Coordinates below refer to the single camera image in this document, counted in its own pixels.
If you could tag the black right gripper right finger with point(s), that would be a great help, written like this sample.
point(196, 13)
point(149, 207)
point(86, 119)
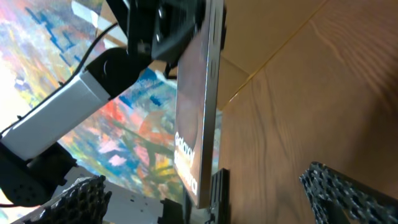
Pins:
point(337, 198)

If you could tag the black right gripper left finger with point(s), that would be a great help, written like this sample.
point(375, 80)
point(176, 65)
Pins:
point(84, 202)

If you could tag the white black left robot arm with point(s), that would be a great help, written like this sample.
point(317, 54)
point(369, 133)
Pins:
point(33, 164)

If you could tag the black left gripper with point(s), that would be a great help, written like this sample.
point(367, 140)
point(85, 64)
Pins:
point(158, 29)

